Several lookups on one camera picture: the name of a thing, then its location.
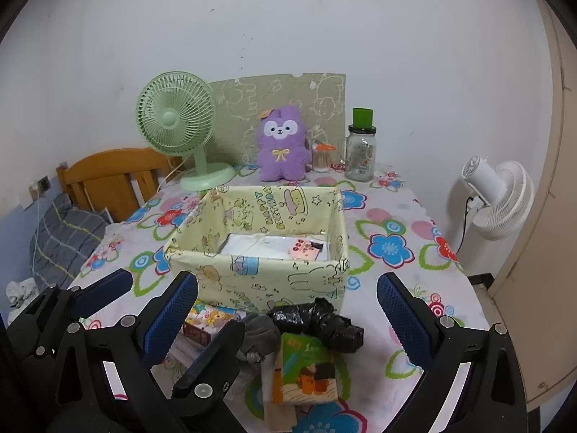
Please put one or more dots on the yellow printed fabric storage box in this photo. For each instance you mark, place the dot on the yellow printed fabric storage box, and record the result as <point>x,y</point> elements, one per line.
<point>270,286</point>

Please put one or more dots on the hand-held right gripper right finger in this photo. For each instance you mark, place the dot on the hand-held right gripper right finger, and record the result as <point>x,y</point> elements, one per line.
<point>405,320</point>

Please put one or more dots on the beige cupboard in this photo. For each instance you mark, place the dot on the beige cupboard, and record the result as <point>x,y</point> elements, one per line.
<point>541,279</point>

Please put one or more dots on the white standing fan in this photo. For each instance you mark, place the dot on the white standing fan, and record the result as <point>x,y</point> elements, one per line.
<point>509,203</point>

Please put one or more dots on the green desk fan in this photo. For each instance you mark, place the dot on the green desk fan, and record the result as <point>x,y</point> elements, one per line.
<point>169,117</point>

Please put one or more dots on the glass jar with green lid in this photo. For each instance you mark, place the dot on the glass jar with green lid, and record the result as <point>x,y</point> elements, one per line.
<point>359,158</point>

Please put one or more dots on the white cloth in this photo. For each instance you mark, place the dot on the white cloth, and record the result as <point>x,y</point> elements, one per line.
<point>20,291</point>
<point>185,349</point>

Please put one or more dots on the grey sock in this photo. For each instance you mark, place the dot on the grey sock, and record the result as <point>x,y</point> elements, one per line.
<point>261,336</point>

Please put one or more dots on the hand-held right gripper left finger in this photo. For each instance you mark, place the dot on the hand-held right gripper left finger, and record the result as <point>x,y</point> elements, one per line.
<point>173,315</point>

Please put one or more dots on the cotton swab jar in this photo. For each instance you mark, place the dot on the cotton swab jar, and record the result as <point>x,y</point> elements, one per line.
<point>322,160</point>

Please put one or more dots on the wall socket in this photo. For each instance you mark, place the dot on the wall socket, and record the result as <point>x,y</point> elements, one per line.
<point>43,184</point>

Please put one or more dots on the grey plaid pillow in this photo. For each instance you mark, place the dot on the grey plaid pillow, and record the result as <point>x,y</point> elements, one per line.
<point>63,239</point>

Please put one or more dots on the black plastic bag bundle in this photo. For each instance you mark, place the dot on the black plastic bag bundle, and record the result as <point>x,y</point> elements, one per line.
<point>315,322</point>

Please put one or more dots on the wooden headboard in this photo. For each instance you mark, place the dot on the wooden headboard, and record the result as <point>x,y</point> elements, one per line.
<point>103,171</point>

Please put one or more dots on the purple plush toy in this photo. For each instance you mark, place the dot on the purple plush toy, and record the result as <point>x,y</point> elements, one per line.
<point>281,153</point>

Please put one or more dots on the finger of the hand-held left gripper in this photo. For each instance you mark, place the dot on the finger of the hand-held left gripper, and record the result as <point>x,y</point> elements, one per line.
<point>106,285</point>
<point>212,361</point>

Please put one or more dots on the white crumpled cloth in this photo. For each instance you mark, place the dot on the white crumpled cloth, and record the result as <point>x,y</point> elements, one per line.
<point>20,291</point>

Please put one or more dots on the colourful cartoon small box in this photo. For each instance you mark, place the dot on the colourful cartoon small box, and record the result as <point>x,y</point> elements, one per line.
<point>209,320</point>

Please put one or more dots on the green printed board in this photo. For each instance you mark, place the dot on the green printed board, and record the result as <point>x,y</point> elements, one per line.
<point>243,99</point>

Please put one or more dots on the white flat package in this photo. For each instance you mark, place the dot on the white flat package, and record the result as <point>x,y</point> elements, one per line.
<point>257,246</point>

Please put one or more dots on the pink card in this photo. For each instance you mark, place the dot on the pink card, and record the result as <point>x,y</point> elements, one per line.
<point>304,252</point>

